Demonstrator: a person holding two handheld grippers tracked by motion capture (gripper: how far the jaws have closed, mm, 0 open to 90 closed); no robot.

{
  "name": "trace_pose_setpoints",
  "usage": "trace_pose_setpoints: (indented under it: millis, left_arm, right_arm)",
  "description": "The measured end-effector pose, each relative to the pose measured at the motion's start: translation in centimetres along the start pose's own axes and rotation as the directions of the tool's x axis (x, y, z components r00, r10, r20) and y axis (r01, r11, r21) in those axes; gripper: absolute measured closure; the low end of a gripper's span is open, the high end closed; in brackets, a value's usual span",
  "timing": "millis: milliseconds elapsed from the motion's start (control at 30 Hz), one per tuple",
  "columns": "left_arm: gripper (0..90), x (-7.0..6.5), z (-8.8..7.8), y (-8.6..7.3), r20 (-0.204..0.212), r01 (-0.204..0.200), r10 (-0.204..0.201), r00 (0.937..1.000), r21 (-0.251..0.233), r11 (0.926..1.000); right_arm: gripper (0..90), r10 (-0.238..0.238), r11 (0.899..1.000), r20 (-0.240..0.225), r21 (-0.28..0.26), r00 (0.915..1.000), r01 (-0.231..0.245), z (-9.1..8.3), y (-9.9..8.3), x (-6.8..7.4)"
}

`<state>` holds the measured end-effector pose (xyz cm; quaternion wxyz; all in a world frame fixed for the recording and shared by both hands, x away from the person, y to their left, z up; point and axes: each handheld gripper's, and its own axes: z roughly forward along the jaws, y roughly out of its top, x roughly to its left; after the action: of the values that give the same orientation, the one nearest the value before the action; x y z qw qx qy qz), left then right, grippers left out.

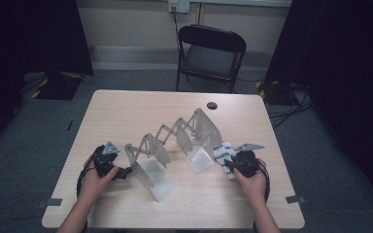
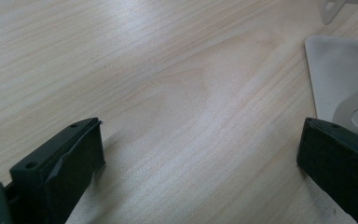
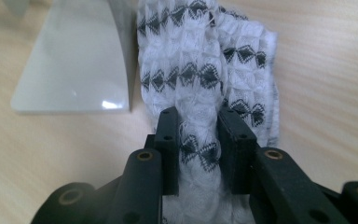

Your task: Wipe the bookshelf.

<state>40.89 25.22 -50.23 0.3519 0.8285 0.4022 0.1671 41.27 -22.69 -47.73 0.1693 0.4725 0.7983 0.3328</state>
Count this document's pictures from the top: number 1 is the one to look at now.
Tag person's left hand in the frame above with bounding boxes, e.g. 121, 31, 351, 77
78, 157, 120, 210

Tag left hand-held gripper black cable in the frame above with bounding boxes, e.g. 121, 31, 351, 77
76, 145, 99, 199

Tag black floor cables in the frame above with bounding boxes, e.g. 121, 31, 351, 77
268, 83, 314, 129

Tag black power cable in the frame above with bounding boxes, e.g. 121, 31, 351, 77
172, 6, 183, 50

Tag right hand-held gripper black cable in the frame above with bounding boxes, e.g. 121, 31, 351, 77
255, 162, 272, 204

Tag dark curtain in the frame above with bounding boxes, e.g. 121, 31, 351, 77
264, 0, 373, 208
0, 0, 94, 153

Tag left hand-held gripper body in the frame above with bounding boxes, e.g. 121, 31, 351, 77
92, 140, 121, 179

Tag person's right hand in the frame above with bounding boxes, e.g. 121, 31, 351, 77
234, 158, 269, 206

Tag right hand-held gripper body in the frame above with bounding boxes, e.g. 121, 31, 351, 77
233, 143, 266, 179

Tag black stand base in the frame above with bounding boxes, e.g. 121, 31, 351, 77
30, 71, 85, 101
255, 80, 293, 106

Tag black folding chair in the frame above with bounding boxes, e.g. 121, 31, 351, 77
175, 24, 248, 94

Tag white wall socket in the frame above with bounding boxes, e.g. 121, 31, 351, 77
168, 0, 190, 14

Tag grey metal expandable book rack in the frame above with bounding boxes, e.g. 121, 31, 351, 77
124, 107, 223, 204

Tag white cloth with dark diamonds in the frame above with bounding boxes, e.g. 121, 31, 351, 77
213, 141, 237, 180

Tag hand-held gripper black cable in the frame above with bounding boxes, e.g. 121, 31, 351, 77
255, 162, 272, 204
76, 145, 99, 199

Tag grey tape strip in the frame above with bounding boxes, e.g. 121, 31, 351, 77
37, 197, 63, 209
285, 195, 305, 205

